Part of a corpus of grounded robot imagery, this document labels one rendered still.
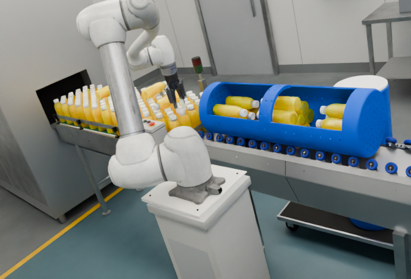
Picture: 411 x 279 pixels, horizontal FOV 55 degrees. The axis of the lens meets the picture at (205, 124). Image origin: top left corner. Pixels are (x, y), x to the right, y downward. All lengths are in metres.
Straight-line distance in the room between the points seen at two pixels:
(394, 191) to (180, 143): 0.85
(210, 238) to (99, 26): 0.92
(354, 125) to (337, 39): 3.90
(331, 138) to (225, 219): 0.54
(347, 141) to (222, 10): 4.73
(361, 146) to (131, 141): 0.89
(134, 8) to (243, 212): 0.93
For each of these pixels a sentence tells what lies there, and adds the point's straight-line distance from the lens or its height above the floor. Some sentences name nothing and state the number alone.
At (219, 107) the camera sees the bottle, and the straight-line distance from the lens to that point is 2.09.
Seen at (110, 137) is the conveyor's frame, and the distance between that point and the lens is 2.84.
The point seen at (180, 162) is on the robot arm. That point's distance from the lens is 1.53.
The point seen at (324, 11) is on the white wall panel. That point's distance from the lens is 5.43.
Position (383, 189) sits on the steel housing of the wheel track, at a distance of 1.73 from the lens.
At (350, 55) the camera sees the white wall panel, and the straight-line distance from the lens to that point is 5.47.
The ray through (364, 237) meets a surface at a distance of 2.61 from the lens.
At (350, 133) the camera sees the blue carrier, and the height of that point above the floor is 1.12.
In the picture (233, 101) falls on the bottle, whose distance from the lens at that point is 2.15.
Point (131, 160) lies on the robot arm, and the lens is 1.55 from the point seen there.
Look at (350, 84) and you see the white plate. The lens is 2.33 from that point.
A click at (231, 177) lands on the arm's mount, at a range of 1.70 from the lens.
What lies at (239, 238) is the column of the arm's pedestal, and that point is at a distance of 1.73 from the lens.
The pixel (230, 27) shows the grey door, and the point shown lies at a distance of 6.17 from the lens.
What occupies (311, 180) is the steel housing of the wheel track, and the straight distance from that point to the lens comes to 1.87.
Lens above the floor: 1.88
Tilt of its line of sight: 23 degrees down
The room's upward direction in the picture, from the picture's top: 16 degrees counter-clockwise
